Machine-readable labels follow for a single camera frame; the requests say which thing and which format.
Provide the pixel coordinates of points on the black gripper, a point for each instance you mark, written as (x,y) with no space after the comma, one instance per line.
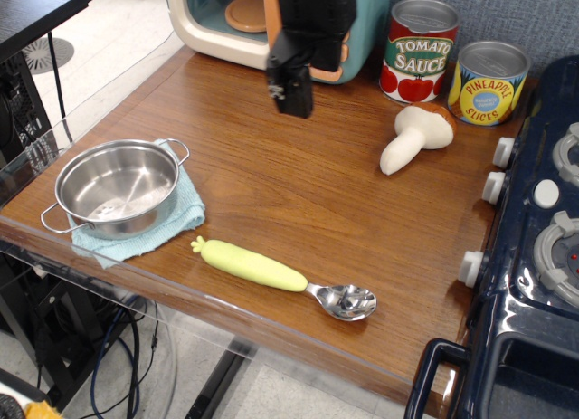
(312,33)

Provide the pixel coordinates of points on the pineapple slices can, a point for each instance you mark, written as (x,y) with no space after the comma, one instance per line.
(487,82)

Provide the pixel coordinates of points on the small stainless steel pot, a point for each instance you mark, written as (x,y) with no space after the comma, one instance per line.
(118,189)

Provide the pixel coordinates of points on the tomato sauce can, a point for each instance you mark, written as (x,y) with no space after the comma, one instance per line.
(421,38)

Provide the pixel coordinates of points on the plush mushroom toy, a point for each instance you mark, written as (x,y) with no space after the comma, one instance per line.
(419,126)

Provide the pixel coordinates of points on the dark blue toy stove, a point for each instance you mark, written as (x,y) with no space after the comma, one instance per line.
(520,357)

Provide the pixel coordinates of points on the toy microwave oven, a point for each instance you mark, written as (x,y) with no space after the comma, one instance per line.
(243,31)

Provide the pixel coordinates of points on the light blue folded cloth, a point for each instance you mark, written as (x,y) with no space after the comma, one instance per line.
(187,214)

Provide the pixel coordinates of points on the black desk at left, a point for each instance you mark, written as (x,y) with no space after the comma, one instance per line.
(24,21)

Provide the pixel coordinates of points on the spoon with green handle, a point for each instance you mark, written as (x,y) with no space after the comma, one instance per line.
(344,302)

